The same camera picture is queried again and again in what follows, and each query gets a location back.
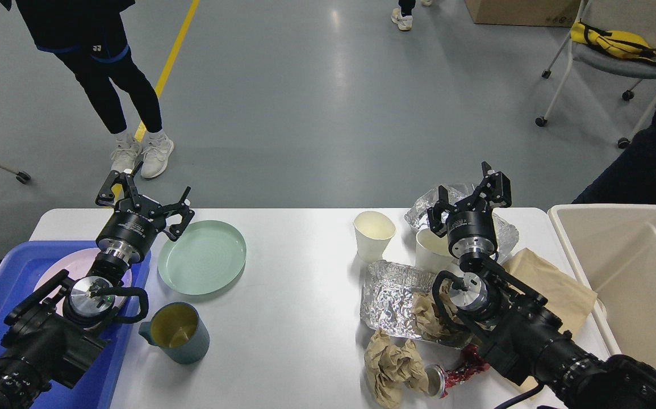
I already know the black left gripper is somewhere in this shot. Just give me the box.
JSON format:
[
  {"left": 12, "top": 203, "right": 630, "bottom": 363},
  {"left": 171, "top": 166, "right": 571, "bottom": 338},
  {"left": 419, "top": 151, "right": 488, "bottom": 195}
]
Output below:
[{"left": 95, "top": 161, "right": 195, "bottom": 264}]

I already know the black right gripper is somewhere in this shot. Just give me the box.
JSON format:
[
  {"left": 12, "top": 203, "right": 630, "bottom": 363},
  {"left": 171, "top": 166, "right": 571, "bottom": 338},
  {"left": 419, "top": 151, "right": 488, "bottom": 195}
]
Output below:
[{"left": 427, "top": 161, "right": 512, "bottom": 259}]

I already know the green plate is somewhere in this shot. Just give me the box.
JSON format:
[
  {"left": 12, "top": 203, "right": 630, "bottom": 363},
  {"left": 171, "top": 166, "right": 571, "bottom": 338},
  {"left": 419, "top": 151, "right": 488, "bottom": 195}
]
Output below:
[{"left": 157, "top": 220, "right": 247, "bottom": 295}]

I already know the teal mug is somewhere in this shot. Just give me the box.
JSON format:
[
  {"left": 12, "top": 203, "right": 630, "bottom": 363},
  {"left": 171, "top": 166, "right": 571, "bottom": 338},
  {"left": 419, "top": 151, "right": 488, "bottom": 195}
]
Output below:
[{"left": 138, "top": 302, "right": 210, "bottom": 365}]

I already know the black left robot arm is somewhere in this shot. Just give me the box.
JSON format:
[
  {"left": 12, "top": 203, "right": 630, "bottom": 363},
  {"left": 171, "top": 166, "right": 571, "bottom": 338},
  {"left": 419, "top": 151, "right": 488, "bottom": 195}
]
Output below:
[{"left": 0, "top": 170, "right": 194, "bottom": 408}]

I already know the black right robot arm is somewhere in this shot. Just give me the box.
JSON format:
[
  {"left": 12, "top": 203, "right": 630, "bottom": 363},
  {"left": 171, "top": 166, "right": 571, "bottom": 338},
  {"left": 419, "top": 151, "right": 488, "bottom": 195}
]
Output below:
[{"left": 427, "top": 161, "right": 656, "bottom": 408}]

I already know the crumpled foil sheet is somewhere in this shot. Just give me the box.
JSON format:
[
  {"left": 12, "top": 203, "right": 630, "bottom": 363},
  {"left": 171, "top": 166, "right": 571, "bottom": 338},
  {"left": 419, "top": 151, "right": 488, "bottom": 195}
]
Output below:
[{"left": 404, "top": 183, "right": 519, "bottom": 264}]

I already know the white paper bowl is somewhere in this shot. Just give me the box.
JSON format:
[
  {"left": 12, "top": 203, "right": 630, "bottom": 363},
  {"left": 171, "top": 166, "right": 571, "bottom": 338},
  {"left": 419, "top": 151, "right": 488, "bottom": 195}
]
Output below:
[{"left": 415, "top": 228, "right": 462, "bottom": 274}]

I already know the pink plate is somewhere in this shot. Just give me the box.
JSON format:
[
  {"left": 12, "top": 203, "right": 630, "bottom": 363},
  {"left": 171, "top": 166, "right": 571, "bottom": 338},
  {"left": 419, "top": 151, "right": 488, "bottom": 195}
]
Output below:
[{"left": 35, "top": 248, "right": 100, "bottom": 289}]

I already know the white paper cup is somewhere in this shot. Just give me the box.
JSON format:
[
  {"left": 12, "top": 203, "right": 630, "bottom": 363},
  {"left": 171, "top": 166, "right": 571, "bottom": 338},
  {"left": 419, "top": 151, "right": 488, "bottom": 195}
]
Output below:
[{"left": 353, "top": 211, "right": 397, "bottom": 262}]

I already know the aluminium foil tray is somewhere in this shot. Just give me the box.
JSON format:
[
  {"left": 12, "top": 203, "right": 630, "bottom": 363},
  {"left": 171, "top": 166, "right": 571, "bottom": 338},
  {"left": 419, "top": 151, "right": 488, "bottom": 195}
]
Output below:
[{"left": 361, "top": 260, "right": 473, "bottom": 349}]

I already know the crumpled brown paper in tray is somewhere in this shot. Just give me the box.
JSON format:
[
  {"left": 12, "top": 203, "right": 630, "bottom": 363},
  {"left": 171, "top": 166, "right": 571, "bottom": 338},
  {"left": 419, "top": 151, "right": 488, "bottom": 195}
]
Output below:
[{"left": 410, "top": 291, "right": 465, "bottom": 341}]

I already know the grey caster leg at left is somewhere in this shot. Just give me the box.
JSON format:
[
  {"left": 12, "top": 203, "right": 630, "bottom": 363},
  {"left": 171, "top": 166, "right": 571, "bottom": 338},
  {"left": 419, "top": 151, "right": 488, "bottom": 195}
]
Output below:
[{"left": 0, "top": 163, "right": 31, "bottom": 185}]

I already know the flat brown paper bag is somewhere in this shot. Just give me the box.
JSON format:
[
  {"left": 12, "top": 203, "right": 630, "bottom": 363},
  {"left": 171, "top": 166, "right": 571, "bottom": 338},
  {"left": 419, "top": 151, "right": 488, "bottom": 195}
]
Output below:
[{"left": 502, "top": 248, "right": 597, "bottom": 339}]

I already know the blue plastic tray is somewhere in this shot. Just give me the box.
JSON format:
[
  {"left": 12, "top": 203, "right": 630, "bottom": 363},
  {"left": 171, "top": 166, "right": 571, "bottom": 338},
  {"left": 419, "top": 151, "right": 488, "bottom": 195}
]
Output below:
[{"left": 0, "top": 241, "right": 131, "bottom": 408}]

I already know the person in black leggings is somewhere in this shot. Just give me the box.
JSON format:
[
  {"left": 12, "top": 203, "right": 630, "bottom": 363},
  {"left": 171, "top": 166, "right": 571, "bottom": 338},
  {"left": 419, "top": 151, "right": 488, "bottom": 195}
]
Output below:
[{"left": 1, "top": 1, "right": 175, "bottom": 180}]

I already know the beige plastic bin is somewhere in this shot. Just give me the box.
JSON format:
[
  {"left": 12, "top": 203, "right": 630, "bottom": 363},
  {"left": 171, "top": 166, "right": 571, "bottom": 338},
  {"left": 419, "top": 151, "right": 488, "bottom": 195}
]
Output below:
[{"left": 549, "top": 204, "right": 656, "bottom": 369}]

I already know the crushed red can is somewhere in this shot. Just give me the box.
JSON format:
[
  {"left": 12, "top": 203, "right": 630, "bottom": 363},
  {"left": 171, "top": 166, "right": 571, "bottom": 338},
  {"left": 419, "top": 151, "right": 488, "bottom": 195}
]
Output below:
[{"left": 425, "top": 344, "right": 491, "bottom": 399}]

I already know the crumpled brown paper ball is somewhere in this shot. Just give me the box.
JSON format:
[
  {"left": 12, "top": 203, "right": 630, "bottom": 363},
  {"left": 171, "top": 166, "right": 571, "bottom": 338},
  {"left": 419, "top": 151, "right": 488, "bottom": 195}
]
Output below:
[{"left": 364, "top": 328, "right": 429, "bottom": 408}]

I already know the person in white sneakers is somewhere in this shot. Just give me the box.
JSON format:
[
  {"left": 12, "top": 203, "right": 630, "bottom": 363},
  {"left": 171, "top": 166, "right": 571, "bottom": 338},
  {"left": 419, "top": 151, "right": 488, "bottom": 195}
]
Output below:
[{"left": 391, "top": 0, "right": 416, "bottom": 32}]

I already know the cardboard box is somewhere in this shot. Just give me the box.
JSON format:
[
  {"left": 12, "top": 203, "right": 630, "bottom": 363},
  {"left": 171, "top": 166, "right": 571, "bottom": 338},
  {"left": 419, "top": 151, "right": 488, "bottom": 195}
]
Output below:
[{"left": 465, "top": 1, "right": 580, "bottom": 27}]

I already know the grey wheeled chair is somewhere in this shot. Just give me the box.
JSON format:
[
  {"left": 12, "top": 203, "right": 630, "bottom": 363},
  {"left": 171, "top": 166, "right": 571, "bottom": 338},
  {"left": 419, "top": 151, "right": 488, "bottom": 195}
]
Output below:
[{"left": 535, "top": 1, "right": 656, "bottom": 134}]

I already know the yellow bag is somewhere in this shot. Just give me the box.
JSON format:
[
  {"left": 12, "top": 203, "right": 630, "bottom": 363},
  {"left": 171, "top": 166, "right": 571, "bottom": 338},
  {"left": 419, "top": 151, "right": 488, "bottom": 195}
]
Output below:
[{"left": 570, "top": 20, "right": 656, "bottom": 66}]

